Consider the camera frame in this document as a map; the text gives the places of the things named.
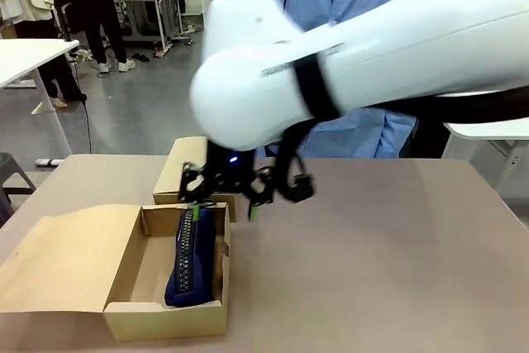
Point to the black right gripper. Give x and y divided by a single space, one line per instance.
229 171

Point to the small cardboard box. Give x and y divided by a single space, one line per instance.
182 163

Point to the navy zipper pencil case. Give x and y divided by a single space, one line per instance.
206 245

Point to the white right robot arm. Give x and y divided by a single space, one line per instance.
372 47

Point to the large open cardboard box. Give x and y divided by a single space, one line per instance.
62 266

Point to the black sandals pair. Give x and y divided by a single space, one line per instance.
141 57

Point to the white power strip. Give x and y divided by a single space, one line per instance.
49 162

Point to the person in dark trousers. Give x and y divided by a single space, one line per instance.
62 76

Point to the grey sewing desk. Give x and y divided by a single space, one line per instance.
149 1

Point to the dark plastic stool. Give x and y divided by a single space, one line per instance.
12 179

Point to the person in black clothes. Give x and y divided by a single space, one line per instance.
99 6

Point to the white desk with legs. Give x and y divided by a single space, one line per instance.
25 57

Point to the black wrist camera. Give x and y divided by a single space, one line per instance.
301 188

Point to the white table with black frame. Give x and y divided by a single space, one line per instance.
487 130

